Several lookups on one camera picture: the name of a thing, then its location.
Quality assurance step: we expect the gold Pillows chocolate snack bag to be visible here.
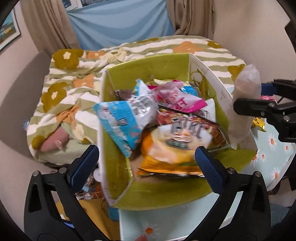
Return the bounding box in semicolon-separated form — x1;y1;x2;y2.
251;117;266;132

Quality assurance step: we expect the daisy print tablecloth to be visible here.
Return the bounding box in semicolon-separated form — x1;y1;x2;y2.
119;124;295;240

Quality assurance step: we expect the blue white snack bag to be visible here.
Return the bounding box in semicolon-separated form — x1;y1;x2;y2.
93;79;158;157

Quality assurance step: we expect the pink pillow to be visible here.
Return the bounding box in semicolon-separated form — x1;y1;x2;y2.
39;127;72;152

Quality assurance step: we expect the pink striped barcode snack bag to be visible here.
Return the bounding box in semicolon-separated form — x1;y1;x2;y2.
260;95;276;102

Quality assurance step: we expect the orange noodle snack bag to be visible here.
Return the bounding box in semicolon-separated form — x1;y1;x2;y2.
136;106;230;177

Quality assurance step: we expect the framed houses picture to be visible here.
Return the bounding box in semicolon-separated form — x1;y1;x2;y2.
0;9;21;51

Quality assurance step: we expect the beige curtain right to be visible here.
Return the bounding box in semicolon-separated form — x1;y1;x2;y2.
166;0;215;39

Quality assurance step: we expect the translucent white snack bag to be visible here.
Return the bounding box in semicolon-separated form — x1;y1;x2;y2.
228;64;261;149

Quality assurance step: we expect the green cardboard storage box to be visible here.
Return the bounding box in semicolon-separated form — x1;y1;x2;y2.
94;53;257;210

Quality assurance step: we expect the beige curtain left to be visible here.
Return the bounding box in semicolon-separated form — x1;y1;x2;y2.
20;0;81;56

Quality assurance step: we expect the light blue window cloth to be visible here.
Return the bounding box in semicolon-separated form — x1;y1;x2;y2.
67;1;174;50

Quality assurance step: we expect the beige curtain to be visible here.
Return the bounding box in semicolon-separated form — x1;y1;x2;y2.
166;0;215;39
20;0;81;56

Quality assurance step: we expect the floral striped green duvet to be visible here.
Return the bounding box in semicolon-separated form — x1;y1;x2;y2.
27;36;245;165

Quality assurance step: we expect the pink strawberry snack bag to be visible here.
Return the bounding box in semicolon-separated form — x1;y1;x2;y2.
151;80;207;113

